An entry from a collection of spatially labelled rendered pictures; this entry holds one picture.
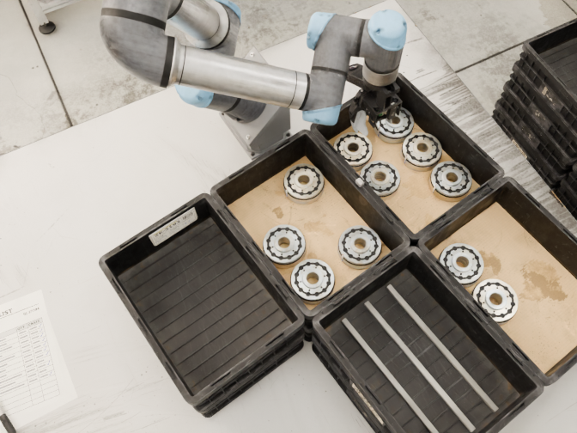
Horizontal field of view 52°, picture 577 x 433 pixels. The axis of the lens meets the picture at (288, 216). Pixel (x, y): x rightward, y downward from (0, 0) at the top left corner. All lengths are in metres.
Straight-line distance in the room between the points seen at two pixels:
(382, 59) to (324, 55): 0.12
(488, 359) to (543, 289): 0.22
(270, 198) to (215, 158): 0.30
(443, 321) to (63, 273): 0.98
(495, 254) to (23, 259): 1.22
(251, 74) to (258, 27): 1.87
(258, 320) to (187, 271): 0.21
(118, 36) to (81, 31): 2.07
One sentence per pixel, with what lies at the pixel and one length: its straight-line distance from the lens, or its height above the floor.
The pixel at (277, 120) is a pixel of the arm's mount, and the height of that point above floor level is 0.82.
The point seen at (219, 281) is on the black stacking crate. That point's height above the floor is 0.83.
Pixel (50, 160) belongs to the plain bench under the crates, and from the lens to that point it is 1.86.
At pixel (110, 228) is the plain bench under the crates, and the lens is 1.69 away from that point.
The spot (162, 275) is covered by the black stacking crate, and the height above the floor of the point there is 0.83.
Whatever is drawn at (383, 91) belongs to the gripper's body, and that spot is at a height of 1.15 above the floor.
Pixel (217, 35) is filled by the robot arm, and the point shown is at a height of 1.10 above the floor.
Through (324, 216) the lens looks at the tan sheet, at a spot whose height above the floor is 0.83.
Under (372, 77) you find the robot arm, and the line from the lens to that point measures 1.27.
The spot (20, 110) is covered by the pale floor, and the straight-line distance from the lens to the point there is 2.98.
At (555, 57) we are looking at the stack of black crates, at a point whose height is 0.49.
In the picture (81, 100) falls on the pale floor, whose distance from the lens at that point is 2.90.
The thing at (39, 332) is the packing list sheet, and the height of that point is 0.70.
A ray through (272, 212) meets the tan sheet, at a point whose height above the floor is 0.83.
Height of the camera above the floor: 2.15
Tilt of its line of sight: 63 degrees down
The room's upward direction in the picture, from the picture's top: 3 degrees counter-clockwise
